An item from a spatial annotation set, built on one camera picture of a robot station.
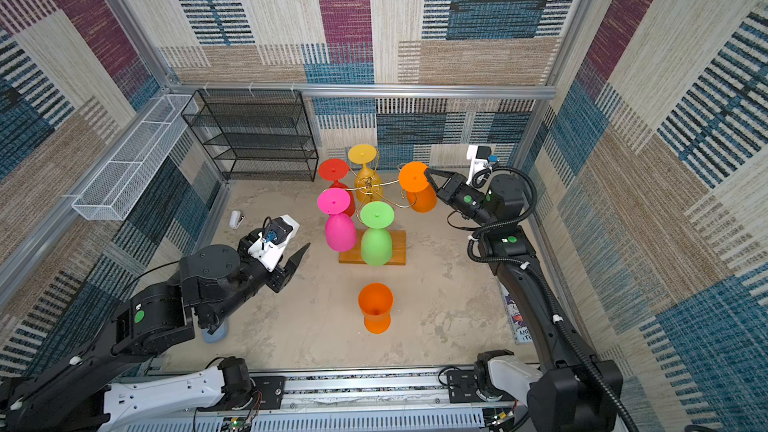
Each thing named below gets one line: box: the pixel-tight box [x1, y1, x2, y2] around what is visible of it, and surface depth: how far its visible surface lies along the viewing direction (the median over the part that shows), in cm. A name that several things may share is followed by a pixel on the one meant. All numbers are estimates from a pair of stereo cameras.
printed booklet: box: [499, 281, 532, 344], surface depth 83 cm
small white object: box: [229, 210, 245, 229], surface depth 107 cm
